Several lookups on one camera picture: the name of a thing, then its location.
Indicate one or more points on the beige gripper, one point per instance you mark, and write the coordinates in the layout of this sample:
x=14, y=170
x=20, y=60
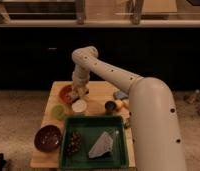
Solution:
x=79, y=92

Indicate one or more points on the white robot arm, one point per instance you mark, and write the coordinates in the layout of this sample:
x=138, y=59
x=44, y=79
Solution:
x=155, y=128

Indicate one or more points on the white plastic cup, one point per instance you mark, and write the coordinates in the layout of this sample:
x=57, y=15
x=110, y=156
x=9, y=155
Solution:
x=79, y=106

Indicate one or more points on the blue grey eraser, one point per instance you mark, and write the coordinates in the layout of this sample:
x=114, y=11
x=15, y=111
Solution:
x=120, y=95

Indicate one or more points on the yellow toy object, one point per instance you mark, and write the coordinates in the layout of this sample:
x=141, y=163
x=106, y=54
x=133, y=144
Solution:
x=122, y=104

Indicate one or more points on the dark grape bunch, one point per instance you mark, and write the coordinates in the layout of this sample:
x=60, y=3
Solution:
x=74, y=143

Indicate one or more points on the green plastic tray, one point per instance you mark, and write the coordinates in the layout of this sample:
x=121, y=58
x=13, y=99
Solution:
x=91, y=128

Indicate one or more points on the dark brown bowl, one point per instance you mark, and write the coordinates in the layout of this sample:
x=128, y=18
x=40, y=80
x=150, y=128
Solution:
x=48, y=138

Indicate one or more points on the grey folded cloth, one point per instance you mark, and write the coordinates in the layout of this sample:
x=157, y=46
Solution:
x=104, y=144

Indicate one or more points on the black object at floor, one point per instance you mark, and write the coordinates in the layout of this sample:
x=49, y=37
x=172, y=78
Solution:
x=2, y=161

